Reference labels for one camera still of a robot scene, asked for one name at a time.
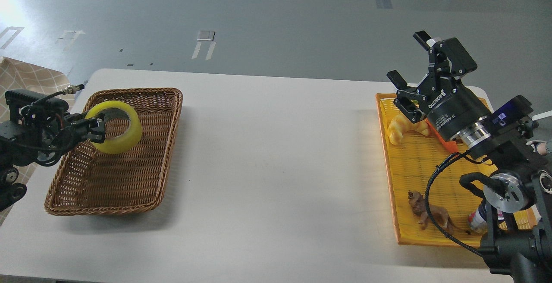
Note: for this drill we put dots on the grey floor outlet box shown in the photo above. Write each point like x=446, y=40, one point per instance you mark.
x=206, y=36

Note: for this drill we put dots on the yellow tape roll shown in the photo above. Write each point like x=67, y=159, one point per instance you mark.
x=122, y=127

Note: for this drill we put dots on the brown toy lion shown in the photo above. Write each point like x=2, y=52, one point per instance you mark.
x=417, y=204

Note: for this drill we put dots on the beige checkered cloth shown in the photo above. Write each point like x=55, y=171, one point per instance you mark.
x=16, y=74

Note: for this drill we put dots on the yellow plastic tray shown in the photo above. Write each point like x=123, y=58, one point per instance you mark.
x=409, y=167

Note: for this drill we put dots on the small jar with red lid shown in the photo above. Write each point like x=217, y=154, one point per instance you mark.
x=479, y=220

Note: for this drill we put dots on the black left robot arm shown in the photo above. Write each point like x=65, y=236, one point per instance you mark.
x=40, y=130

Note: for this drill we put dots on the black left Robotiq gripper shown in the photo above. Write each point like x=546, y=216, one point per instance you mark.
x=77, y=129

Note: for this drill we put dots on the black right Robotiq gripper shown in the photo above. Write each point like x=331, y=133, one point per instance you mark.
x=441, y=96

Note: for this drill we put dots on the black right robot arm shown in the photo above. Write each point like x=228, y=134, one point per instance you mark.
x=517, y=196

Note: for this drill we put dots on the brown wicker basket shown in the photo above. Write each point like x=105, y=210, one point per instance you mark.
x=90, y=182

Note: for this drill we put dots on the orange toy carrot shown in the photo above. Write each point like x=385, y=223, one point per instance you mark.
x=451, y=146

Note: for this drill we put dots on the toy croissant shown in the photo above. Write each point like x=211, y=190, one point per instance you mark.
x=400, y=125

